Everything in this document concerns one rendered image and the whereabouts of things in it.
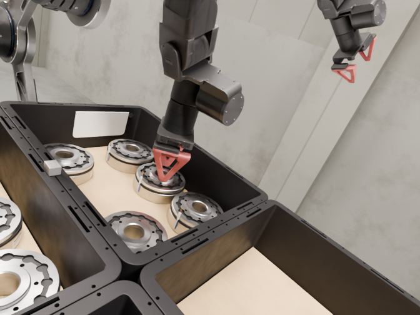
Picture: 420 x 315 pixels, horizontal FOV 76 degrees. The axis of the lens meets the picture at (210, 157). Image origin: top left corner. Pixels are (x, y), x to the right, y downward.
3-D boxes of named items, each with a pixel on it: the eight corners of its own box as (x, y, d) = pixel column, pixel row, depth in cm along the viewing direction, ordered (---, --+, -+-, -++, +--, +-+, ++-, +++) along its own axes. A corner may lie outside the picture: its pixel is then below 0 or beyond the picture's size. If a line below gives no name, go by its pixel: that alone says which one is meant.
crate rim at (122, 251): (-5, 113, 46) (-5, 99, 45) (140, 114, 69) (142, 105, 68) (125, 288, 26) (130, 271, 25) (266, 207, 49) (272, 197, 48)
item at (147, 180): (125, 169, 53) (126, 166, 53) (163, 162, 61) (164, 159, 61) (157, 198, 49) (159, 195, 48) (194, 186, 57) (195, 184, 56)
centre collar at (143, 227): (110, 227, 38) (110, 223, 38) (140, 219, 42) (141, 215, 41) (125, 251, 35) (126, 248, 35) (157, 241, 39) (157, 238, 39)
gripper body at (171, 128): (190, 132, 56) (201, 99, 53) (190, 153, 47) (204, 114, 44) (160, 124, 55) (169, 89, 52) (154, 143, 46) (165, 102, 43)
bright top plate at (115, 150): (100, 141, 60) (100, 139, 59) (140, 140, 67) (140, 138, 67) (121, 165, 54) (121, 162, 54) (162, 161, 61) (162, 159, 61)
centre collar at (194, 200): (180, 204, 49) (181, 202, 48) (197, 197, 52) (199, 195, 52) (199, 221, 46) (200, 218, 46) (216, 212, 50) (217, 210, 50)
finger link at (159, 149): (180, 172, 57) (193, 133, 53) (179, 192, 50) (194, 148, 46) (149, 164, 55) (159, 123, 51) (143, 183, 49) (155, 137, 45)
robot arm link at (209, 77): (199, 22, 43) (159, 39, 39) (258, 43, 38) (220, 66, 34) (200, 86, 52) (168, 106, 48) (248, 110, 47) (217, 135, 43)
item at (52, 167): (42, 169, 33) (44, 160, 33) (54, 167, 35) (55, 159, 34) (49, 176, 33) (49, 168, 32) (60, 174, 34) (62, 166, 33)
